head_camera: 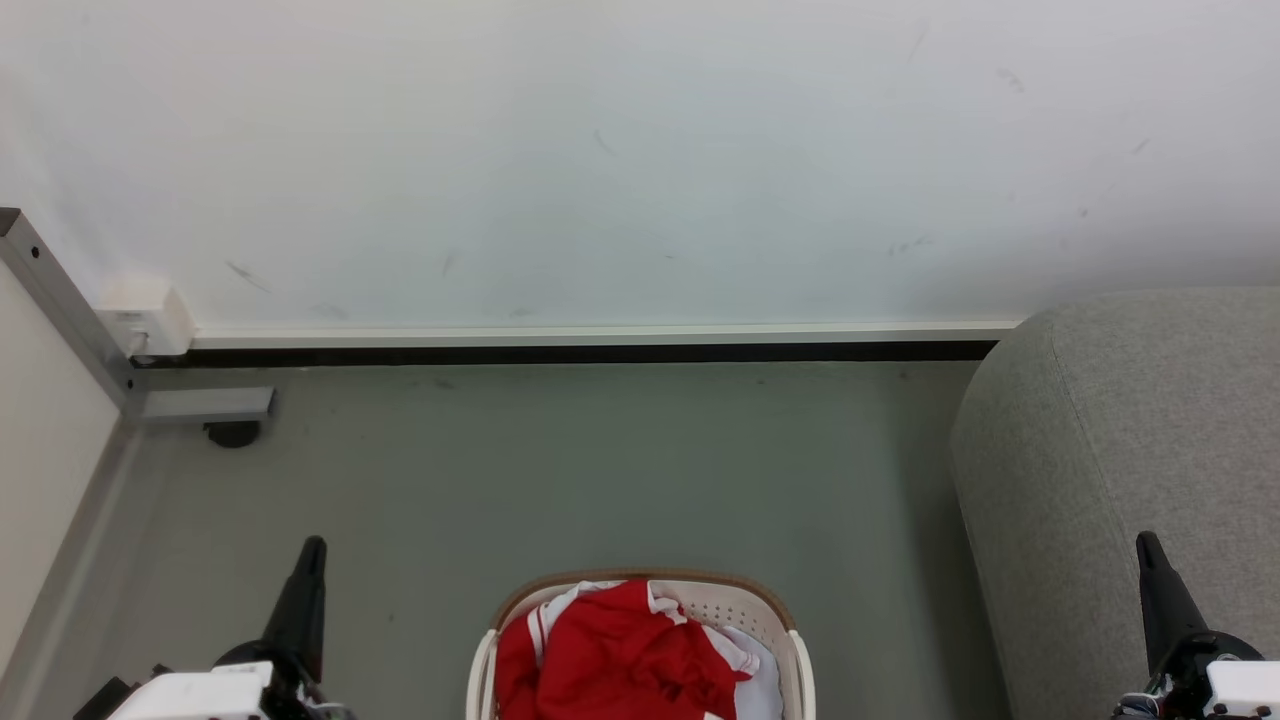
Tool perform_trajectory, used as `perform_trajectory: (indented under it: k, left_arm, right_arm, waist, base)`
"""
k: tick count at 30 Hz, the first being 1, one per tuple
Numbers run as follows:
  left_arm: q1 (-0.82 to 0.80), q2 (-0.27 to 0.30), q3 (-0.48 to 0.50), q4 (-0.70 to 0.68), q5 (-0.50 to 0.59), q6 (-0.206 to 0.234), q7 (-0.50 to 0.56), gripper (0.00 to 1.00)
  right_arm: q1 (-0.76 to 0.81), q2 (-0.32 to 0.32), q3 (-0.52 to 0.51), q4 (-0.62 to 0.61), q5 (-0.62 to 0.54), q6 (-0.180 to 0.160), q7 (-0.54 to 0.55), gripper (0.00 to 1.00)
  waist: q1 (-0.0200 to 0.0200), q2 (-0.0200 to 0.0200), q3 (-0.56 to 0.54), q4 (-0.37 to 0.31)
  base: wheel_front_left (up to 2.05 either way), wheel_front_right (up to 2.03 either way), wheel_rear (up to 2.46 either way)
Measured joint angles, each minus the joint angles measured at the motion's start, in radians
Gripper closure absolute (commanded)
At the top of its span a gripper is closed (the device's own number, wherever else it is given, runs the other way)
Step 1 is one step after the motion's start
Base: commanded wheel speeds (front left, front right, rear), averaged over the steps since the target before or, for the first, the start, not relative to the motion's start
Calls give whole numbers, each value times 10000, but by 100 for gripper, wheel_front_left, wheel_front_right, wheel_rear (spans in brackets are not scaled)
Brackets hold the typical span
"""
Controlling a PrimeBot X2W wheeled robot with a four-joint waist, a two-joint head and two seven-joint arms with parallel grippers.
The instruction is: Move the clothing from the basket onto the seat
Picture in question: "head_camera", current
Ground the white partition panel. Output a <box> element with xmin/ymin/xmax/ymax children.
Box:
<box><xmin>0</xmin><ymin>262</ymin><xmax>123</xmax><ymax>681</ymax></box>

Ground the grey fabric sofa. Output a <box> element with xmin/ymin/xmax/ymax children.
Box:
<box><xmin>949</xmin><ymin>287</ymin><xmax>1280</xmax><ymax>720</ymax></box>

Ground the pale blue cloth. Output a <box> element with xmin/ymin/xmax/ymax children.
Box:
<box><xmin>718</xmin><ymin>624</ymin><xmax>787</xmax><ymax>720</ymax></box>

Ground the white and black baseboard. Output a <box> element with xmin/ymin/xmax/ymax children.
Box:
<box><xmin>188</xmin><ymin>321</ymin><xmax>1022</xmax><ymax>368</ymax></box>

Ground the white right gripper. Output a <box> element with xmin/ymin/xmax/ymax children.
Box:
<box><xmin>1114</xmin><ymin>531</ymin><xmax>1280</xmax><ymax>720</ymax></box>

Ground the white wall socket box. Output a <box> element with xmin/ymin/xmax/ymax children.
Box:
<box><xmin>96</xmin><ymin>277</ymin><xmax>195</xmax><ymax>360</ymax></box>

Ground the grey aluminium partition frame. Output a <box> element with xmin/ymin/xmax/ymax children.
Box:
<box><xmin>0</xmin><ymin>207</ymin><xmax>277</xmax><ymax>423</ymax></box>

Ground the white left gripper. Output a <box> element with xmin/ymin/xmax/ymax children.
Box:
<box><xmin>108</xmin><ymin>536</ymin><xmax>353</xmax><ymax>720</ymax></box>

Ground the cream plastic laundry basket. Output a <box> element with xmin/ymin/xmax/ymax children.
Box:
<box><xmin>465</xmin><ymin>569</ymin><xmax>817</xmax><ymax>720</ymax></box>

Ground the red and white jersey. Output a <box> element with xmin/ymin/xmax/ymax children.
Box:
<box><xmin>494</xmin><ymin>579</ymin><xmax>762</xmax><ymax>720</ymax></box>

